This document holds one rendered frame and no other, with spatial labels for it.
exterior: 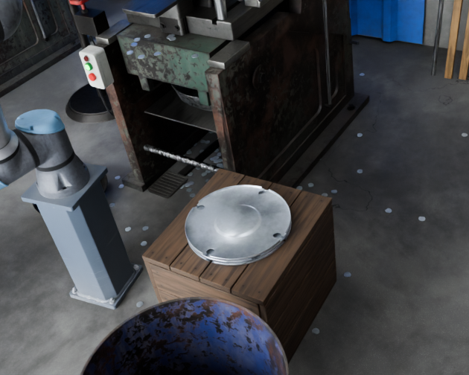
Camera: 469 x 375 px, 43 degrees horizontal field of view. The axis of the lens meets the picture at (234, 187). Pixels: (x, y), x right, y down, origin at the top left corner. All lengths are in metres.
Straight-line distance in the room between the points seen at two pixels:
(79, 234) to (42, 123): 0.36
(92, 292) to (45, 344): 0.21
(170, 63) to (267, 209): 0.62
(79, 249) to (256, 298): 0.64
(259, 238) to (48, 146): 0.61
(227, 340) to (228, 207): 0.42
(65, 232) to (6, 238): 0.64
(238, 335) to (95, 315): 0.75
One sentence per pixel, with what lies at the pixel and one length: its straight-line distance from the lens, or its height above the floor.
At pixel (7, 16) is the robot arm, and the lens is 1.39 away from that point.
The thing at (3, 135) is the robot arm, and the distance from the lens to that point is 1.58.
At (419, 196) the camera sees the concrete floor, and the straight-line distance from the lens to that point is 2.24.
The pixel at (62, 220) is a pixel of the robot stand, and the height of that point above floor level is 0.37.
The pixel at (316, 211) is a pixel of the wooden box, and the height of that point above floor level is 0.35.
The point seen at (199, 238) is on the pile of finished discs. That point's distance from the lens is 1.62.
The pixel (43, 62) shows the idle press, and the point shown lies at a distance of 3.59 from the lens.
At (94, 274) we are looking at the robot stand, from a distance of 1.94.
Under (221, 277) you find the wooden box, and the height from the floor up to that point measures 0.35.
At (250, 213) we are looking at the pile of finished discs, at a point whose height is 0.38.
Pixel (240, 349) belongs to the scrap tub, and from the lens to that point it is 1.43.
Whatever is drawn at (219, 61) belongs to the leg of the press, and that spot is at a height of 0.64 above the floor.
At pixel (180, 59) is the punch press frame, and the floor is 0.60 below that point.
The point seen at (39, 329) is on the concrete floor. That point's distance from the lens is 2.08.
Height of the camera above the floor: 1.48
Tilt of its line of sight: 40 degrees down
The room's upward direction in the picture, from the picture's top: 11 degrees counter-clockwise
